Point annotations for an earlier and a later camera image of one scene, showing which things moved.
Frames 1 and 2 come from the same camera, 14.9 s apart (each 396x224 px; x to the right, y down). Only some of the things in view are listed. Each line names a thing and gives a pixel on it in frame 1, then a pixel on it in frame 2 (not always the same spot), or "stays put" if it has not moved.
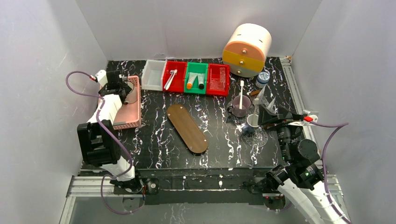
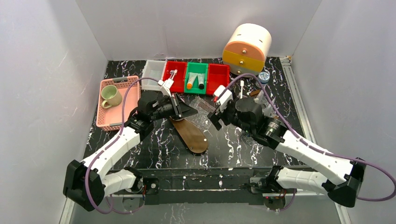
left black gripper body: x=116 y=92 → x=178 y=107
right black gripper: x=275 y=122 → x=218 y=114
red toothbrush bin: x=178 y=85 stays put
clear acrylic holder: x=219 y=83 → x=203 y=108
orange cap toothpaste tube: x=192 y=76 stays put
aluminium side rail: x=335 y=194 stays put
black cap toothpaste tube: x=201 y=80 stays put
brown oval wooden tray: x=187 y=128 stays put
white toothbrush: x=242 y=84 stays put
